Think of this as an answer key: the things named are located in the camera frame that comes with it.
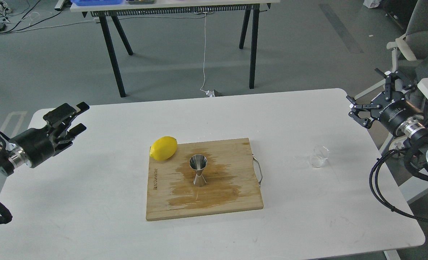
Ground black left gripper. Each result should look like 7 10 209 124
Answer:
12 102 90 168

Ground yellow lemon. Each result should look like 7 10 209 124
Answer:
149 136 178 161

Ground bamboo cutting board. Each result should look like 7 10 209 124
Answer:
146 138 264 221

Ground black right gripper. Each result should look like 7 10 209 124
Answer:
346 68 424 137

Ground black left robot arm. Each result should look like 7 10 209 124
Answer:
0 102 90 224

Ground floor cables and adapters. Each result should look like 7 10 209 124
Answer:
0 0 95 41

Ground small clear glass cup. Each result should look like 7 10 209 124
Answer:
308 145 330 168

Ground blue plastic tray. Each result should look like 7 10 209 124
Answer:
71 0 122 6

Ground white hanging cable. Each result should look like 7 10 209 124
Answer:
199 12 216 97

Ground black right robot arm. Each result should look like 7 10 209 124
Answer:
346 70 428 223

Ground white table black legs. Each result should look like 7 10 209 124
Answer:
70 0 281 98

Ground grey white office chair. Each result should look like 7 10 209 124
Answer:
358 0 428 124

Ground steel double jigger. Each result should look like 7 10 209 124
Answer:
189 154 207 187

